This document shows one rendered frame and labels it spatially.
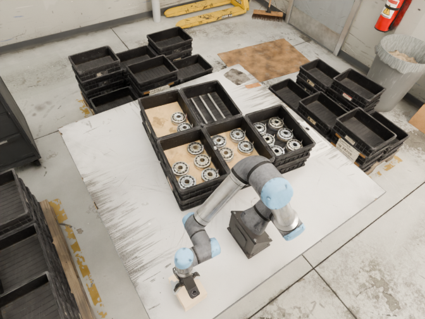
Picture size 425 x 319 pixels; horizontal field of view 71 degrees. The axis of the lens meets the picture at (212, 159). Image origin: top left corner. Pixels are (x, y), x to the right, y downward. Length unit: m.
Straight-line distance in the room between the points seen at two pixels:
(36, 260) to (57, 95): 2.11
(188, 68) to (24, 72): 2.02
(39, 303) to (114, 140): 1.05
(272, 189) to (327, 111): 2.10
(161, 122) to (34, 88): 2.23
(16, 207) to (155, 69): 1.70
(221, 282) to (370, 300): 1.35
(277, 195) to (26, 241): 1.71
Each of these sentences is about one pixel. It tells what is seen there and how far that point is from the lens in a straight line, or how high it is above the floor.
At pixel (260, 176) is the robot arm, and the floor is 1.40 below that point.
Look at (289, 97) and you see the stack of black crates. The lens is 3.30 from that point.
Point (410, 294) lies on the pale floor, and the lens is 2.85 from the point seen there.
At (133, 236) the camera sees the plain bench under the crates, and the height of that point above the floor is 0.70.
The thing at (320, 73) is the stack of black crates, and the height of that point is 0.38.
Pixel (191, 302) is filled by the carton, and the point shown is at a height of 0.79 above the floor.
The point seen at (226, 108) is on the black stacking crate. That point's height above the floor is 0.83.
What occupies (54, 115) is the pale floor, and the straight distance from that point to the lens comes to 3.59.
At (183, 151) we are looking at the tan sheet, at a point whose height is 0.83.
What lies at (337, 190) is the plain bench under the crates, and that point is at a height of 0.70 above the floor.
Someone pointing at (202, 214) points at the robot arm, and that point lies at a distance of 1.28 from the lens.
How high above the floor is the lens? 2.28
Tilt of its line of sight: 52 degrees down
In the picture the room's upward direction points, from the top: 5 degrees clockwise
